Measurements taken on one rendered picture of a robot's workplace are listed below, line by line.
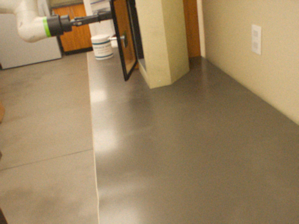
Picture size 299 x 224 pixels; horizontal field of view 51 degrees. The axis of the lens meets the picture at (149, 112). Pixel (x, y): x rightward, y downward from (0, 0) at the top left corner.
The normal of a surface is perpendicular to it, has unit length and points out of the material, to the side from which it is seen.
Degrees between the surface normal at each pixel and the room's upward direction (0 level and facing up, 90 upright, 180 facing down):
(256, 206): 0
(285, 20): 90
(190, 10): 90
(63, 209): 0
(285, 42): 90
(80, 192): 0
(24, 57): 90
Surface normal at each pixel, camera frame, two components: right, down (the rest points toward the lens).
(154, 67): 0.19, 0.41
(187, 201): -0.14, -0.89
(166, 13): 0.82, 0.14
